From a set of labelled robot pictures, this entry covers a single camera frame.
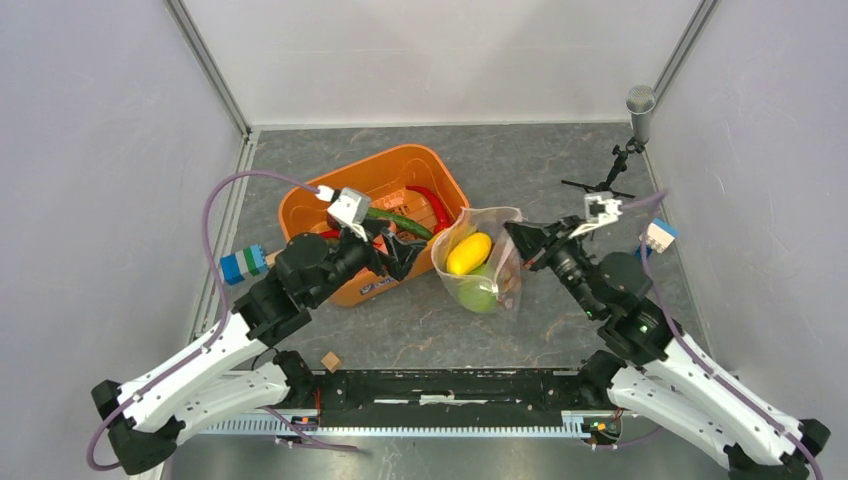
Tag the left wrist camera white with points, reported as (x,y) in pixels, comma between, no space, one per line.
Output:
(347,206)

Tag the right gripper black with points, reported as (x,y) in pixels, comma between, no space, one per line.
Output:
(536,244)

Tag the microphone on tripod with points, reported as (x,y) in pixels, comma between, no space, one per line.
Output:
(640,102)

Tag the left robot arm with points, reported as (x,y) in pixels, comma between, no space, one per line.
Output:
(147,418)

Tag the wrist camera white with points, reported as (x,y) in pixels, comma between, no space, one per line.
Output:
(601,209)
(347,206)

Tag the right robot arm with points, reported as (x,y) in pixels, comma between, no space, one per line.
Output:
(651,367)

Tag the orange plastic tub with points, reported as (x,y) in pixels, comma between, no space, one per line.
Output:
(402,180)

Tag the green cucumber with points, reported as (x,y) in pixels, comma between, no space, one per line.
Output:
(402,222)

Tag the yellow mango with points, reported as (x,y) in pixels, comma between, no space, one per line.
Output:
(469,254)

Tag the blue green white block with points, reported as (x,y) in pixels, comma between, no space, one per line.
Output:
(248,262)

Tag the small wooden cube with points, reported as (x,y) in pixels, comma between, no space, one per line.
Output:
(331,362)

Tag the green round fruit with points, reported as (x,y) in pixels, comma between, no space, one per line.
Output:
(478,291)

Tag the red chili pepper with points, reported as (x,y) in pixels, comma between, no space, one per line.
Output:
(442,218)

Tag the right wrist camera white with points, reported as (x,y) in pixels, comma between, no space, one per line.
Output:
(601,209)

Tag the clear zip top bag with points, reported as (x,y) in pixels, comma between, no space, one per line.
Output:
(470,220)

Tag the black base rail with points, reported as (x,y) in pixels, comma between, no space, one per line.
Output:
(405,400)

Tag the red cherry bunch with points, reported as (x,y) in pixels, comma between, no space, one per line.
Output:
(509,283)

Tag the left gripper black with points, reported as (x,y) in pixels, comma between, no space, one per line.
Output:
(399,258)

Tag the white blue toy block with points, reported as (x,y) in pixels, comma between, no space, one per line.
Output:
(658,236)

